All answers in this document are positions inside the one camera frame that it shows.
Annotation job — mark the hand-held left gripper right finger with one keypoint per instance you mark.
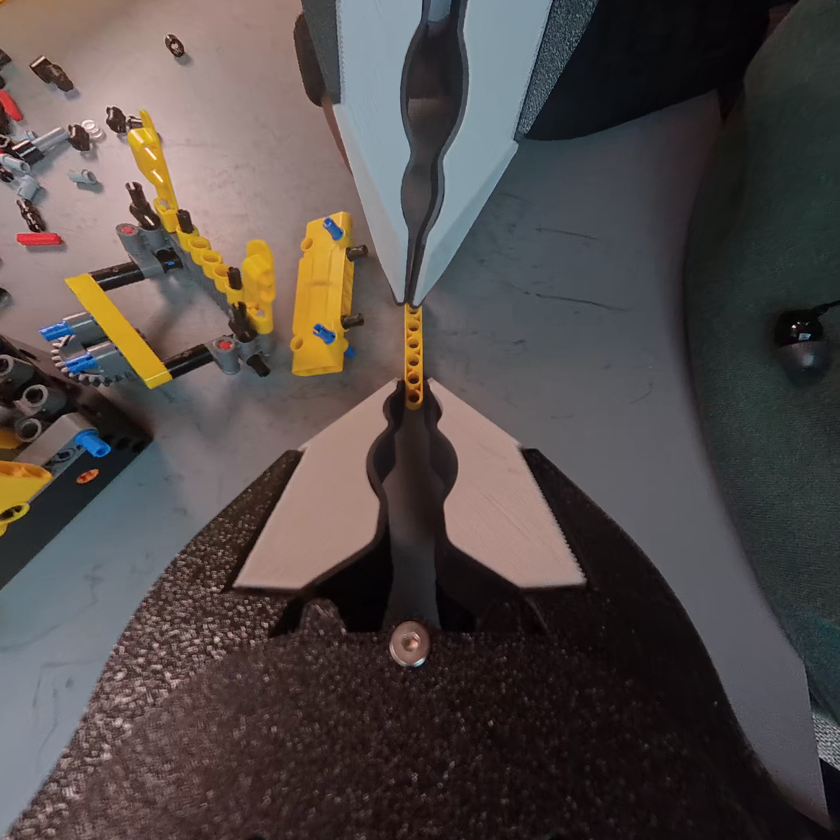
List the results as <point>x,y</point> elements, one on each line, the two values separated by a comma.
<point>505,518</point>

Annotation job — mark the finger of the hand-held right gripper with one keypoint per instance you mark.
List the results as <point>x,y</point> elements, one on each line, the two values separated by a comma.
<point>367,98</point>
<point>499,98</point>

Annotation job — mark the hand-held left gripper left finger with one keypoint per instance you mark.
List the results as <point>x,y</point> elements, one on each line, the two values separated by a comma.
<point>315,518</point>

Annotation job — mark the yellow lego beam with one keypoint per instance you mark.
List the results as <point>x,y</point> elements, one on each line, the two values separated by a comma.
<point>413,354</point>

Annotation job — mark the yellow lego panel with pins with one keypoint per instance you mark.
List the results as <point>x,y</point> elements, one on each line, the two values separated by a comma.
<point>321,295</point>

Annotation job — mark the yellow lego robot body model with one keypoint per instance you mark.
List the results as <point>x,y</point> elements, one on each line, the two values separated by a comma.
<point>79,499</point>

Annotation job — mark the lego axle and gear assembly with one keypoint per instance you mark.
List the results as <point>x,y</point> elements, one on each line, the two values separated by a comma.
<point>118,328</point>

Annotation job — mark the pile of small lego pins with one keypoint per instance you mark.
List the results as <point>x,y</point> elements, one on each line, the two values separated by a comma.
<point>52,72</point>

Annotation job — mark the black round device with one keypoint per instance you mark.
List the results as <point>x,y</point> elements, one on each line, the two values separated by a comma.
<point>797,334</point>

